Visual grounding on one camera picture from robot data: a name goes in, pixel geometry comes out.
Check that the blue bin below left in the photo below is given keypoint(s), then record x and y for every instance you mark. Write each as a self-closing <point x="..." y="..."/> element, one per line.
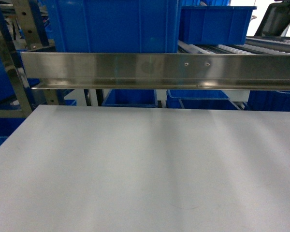
<point x="143" y="98"/>

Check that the blue bin below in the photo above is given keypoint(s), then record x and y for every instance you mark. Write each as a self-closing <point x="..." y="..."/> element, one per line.
<point x="269" y="100"/>
<point x="199" y="99"/>
<point x="143" y="98"/>

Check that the blue bin below middle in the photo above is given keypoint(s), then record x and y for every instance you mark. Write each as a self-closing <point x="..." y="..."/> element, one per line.
<point x="199" y="99"/>

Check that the blue bin on rollers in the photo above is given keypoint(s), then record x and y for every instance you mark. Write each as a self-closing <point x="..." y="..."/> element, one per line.
<point x="214" y="25"/>

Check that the large blue bin left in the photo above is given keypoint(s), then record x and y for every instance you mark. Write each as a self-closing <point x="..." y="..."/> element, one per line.
<point x="115" y="26"/>

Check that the blue bin below right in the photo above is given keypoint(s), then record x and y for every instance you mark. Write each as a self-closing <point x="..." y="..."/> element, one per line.
<point x="269" y="100"/>

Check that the white roller conveyor track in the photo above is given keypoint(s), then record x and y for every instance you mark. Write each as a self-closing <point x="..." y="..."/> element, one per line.
<point x="253" y="46"/>

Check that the black office chair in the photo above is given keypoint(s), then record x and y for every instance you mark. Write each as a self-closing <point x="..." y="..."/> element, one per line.
<point x="275" y="20"/>

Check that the stainless steel shelf rail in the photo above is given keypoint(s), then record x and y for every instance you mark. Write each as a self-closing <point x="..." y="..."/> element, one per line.
<point x="158" y="71"/>

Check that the stainless steel upright post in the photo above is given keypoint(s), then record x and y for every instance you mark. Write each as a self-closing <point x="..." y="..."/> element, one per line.
<point x="16" y="75"/>

